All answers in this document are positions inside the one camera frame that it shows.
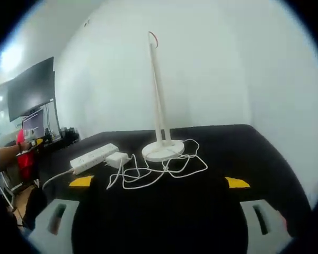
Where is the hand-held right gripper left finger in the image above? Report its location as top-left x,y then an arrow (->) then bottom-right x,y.
28,175 -> 96,254

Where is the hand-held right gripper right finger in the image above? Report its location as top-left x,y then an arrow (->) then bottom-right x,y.
224,176 -> 295,254

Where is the white power strip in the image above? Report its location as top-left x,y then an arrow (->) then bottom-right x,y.
69,143 -> 119,175

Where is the white desk lamp plug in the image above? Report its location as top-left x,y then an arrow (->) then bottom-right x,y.
105,151 -> 129,169

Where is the white desk lamp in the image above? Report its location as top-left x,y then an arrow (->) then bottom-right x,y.
142,31 -> 186,162

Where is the black desk organizer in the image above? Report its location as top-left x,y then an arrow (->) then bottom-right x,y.
60,126 -> 79,141

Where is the person's right hand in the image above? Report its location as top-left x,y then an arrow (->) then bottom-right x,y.
277,210 -> 289,232

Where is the open laptop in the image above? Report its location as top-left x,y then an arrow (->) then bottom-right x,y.
23,108 -> 45,138

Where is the black monitor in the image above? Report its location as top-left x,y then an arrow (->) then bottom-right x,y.
7,56 -> 56,122

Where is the white power strip cable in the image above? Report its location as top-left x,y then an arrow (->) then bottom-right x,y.
42,169 -> 75,189

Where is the white lamp cable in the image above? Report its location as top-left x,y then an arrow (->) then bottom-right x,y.
106,139 -> 209,191

